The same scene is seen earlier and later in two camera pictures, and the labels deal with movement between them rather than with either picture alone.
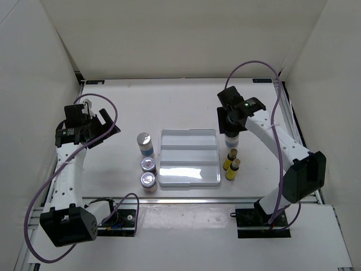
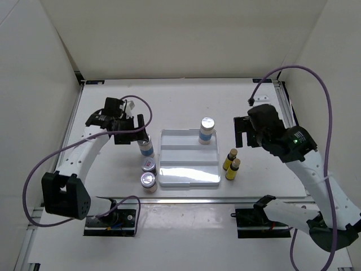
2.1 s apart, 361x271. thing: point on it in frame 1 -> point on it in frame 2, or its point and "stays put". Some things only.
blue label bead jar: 144,141 stays put
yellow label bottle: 230,157 stays put
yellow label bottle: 231,172 stays put
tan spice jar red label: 148,181 stays put
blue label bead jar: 232,142 -> 206,131
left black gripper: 95,119 -> 130,137
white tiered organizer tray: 189,157 stays put
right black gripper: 221,116 -> 243,125
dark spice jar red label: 148,165 stays put
